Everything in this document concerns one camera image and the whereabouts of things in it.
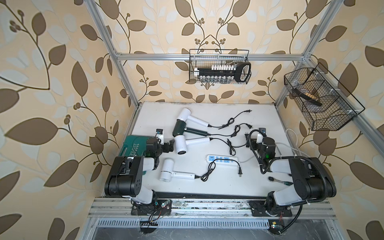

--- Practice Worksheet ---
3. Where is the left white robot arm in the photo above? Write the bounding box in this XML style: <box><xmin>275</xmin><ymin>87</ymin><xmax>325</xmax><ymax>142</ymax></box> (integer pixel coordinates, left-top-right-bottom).
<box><xmin>104</xmin><ymin>135</ymin><xmax>175</xmax><ymax>205</ymax></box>

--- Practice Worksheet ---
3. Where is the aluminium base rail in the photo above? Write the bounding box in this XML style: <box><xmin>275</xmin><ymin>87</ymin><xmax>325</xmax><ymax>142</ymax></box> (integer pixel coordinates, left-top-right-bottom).
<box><xmin>88</xmin><ymin>198</ymin><xmax>336</xmax><ymax>230</ymax></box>

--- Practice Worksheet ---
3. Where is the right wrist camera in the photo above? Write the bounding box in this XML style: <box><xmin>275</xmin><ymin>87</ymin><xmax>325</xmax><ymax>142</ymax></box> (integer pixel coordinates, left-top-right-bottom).
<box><xmin>257</xmin><ymin>128</ymin><xmax>267</xmax><ymax>144</ymax></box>

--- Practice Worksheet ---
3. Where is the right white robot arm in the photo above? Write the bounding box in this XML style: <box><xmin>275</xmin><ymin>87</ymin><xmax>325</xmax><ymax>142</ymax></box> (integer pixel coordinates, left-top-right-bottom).
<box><xmin>247</xmin><ymin>130</ymin><xmax>337</xmax><ymax>216</ymax></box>

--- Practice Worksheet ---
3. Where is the socket set rail black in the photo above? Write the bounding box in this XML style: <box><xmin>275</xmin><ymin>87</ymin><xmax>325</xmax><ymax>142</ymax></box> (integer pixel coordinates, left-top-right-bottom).
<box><xmin>192</xmin><ymin>62</ymin><xmax>252</xmax><ymax>84</ymax></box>

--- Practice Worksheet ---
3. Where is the right wire basket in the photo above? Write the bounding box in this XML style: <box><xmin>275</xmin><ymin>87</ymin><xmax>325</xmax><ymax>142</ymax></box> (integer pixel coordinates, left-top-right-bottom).
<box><xmin>284</xmin><ymin>63</ymin><xmax>366</xmax><ymax>131</ymax></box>

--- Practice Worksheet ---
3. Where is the back wire basket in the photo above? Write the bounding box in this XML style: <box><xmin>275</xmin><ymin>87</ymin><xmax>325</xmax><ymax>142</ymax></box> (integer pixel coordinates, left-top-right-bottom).
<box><xmin>189</xmin><ymin>49</ymin><xmax>252</xmax><ymax>85</ymax></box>

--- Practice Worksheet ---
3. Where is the green tool case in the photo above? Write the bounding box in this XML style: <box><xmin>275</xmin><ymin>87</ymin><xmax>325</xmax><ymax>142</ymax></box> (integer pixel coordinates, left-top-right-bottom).
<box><xmin>119</xmin><ymin>135</ymin><xmax>150</xmax><ymax>157</ymax></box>

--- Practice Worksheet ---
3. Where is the dark green hair dryer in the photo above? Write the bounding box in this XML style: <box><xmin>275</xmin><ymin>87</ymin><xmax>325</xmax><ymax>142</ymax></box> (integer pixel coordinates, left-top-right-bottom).
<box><xmin>172</xmin><ymin>119</ymin><xmax>253</xmax><ymax>138</ymax></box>

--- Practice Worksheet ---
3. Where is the brush in right basket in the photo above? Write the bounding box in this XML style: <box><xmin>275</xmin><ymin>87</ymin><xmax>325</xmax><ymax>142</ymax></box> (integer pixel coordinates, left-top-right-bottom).
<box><xmin>293</xmin><ymin>88</ymin><xmax>323</xmax><ymax>107</ymax></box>

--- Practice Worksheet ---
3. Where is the white blue power strip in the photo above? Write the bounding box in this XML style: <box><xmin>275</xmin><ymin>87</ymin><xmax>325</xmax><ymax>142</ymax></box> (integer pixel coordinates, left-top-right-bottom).
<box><xmin>206</xmin><ymin>155</ymin><xmax>238</xmax><ymax>166</ymax></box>

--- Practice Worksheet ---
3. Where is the wire basket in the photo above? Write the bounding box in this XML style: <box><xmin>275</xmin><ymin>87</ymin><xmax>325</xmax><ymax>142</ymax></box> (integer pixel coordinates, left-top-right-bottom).
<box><xmin>284</xmin><ymin>63</ymin><xmax>366</xmax><ymax>131</ymax></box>
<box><xmin>189</xmin><ymin>49</ymin><xmax>252</xmax><ymax>85</ymax></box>

